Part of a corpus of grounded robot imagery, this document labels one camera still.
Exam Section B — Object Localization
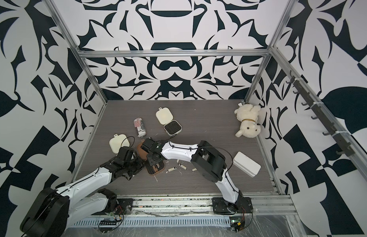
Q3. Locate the brown nail kit case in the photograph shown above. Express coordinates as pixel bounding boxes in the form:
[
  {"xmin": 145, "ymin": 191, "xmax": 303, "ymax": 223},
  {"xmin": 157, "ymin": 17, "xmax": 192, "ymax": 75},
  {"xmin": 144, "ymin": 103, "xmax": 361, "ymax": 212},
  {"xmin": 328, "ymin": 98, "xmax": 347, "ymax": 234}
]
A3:
[{"xmin": 137, "ymin": 139, "xmax": 165, "ymax": 176}]

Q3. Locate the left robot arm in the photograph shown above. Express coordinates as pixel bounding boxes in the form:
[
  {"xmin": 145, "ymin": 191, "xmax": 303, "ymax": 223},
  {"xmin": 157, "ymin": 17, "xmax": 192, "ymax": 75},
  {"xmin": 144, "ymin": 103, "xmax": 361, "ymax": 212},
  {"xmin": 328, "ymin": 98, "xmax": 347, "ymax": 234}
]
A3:
[{"xmin": 20, "ymin": 147, "xmax": 144, "ymax": 237}]

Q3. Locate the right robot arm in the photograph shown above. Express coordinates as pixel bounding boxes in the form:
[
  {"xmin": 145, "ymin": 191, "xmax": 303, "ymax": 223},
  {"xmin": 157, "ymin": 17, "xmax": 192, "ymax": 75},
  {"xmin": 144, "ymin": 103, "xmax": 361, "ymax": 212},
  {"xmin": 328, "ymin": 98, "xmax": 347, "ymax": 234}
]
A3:
[{"xmin": 141, "ymin": 138, "xmax": 250, "ymax": 210}]

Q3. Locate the cream nail kit case left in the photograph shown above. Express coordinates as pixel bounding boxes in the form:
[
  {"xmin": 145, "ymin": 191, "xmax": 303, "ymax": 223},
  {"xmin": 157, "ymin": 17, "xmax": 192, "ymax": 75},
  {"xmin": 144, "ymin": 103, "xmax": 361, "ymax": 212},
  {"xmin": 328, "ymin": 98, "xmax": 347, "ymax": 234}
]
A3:
[{"xmin": 109, "ymin": 134, "xmax": 130, "ymax": 154}]

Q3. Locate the cream nail kit case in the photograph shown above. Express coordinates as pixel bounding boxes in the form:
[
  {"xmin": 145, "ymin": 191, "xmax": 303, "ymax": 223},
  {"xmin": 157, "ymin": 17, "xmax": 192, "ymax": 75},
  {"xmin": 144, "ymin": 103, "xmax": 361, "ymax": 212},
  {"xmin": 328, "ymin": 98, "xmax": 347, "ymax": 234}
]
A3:
[
  {"xmin": 109, "ymin": 134, "xmax": 130, "ymax": 154},
  {"xmin": 155, "ymin": 107, "xmax": 182, "ymax": 136}
]

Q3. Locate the small cream clipper left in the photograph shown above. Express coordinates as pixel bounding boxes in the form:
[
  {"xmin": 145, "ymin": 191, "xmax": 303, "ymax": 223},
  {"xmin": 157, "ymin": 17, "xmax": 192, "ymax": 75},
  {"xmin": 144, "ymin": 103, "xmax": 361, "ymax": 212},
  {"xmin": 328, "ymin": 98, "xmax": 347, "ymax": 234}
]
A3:
[{"xmin": 166, "ymin": 167, "xmax": 178, "ymax": 173}]

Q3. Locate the cream nail kit case centre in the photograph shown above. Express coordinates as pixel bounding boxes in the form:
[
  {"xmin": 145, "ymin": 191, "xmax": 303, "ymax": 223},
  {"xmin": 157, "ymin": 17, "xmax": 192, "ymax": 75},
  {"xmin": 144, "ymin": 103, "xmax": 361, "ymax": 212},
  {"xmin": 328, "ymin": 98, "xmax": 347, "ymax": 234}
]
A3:
[{"xmin": 155, "ymin": 107, "xmax": 182, "ymax": 136}]

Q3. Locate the crushed flag print can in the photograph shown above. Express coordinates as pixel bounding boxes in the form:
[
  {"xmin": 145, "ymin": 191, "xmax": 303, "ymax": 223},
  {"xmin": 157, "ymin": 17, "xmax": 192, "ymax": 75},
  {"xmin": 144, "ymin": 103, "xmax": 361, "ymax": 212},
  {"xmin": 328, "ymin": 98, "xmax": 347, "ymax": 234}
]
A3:
[{"xmin": 133, "ymin": 118, "xmax": 147, "ymax": 138}]

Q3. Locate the left circuit board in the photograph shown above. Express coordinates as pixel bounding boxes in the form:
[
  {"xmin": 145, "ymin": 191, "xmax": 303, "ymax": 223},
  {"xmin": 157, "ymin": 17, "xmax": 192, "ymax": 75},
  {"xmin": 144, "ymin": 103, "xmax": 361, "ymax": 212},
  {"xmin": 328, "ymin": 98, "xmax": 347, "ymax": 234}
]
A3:
[{"xmin": 98, "ymin": 219, "xmax": 119, "ymax": 232}]

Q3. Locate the circuit board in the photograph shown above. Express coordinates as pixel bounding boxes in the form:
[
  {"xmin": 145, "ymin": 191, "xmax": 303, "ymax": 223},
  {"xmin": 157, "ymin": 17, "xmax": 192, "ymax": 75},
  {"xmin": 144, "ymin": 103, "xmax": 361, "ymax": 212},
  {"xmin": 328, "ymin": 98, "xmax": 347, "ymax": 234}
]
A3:
[
  {"xmin": 98, "ymin": 219, "xmax": 119, "ymax": 232},
  {"xmin": 229, "ymin": 216, "xmax": 245, "ymax": 232}
]

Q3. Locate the white box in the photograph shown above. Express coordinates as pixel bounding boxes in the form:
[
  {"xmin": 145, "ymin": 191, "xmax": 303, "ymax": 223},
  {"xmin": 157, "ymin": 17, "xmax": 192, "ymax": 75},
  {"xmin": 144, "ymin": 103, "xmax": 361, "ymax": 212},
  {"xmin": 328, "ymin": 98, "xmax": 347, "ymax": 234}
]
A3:
[{"xmin": 233, "ymin": 152, "xmax": 261, "ymax": 178}]

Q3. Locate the white teddy bear plush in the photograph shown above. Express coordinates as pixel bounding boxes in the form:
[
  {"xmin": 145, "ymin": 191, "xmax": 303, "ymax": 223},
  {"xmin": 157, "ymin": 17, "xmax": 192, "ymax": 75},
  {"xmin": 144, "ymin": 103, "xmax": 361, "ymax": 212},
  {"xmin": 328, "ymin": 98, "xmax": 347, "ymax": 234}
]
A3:
[{"xmin": 234, "ymin": 104, "xmax": 261, "ymax": 138}]

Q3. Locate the right circuit board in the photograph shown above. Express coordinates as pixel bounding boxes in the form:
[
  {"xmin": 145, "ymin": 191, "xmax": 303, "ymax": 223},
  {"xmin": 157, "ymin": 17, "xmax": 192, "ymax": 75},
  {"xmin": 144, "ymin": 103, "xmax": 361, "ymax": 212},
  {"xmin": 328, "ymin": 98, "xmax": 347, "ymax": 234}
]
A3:
[{"xmin": 229, "ymin": 216, "xmax": 245, "ymax": 232}]

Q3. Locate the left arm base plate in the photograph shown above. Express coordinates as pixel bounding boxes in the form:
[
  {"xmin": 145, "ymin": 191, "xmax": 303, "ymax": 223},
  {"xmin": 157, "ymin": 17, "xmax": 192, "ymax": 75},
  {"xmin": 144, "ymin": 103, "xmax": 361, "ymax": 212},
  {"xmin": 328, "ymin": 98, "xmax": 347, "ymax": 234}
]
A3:
[{"xmin": 110, "ymin": 198, "xmax": 134, "ymax": 215}]

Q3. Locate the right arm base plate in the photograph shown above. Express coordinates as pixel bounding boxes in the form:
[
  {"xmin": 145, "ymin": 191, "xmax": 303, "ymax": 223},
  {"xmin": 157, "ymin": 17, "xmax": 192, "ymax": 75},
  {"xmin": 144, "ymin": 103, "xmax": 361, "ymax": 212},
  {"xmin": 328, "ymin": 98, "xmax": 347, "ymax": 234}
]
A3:
[{"xmin": 212, "ymin": 197, "xmax": 253, "ymax": 215}]

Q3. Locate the wall hook rail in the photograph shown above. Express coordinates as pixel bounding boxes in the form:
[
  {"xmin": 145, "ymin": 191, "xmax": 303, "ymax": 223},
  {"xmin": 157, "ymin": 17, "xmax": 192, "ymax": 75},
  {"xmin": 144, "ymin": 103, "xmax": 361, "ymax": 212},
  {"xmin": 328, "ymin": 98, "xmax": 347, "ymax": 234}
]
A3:
[{"xmin": 286, "ymin": 71, "xmax": 356, "ymax": 157}]

